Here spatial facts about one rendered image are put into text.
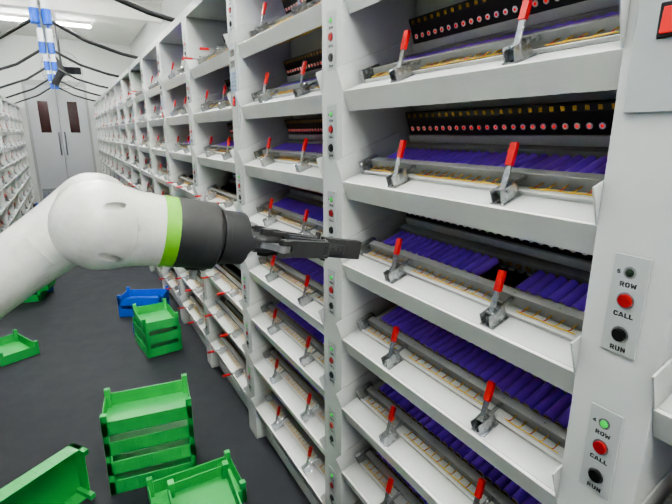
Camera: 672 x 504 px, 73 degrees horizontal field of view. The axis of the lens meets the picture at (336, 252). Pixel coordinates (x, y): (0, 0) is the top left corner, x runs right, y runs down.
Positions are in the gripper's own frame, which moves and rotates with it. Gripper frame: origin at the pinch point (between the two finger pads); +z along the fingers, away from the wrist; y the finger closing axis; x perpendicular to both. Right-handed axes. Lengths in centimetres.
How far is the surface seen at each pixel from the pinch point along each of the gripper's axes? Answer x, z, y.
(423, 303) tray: -9.0, 20.8, -0.2
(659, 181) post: 16.5, 15.2, 36.3
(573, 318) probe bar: -2.9, 25.9, 25.3
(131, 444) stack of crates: -93, -10, -96
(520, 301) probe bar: -3.3, 26.1, 16.0
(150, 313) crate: -90, 16, -228
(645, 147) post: 19.9, 14.5, 34.3
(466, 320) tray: -8.5, 20.9, 10.5
